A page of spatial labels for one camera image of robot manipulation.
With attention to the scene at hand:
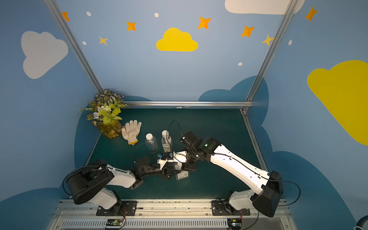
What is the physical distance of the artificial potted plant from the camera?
0.86m

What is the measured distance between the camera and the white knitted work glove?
1.03 m

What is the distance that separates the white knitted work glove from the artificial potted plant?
0.12 feet
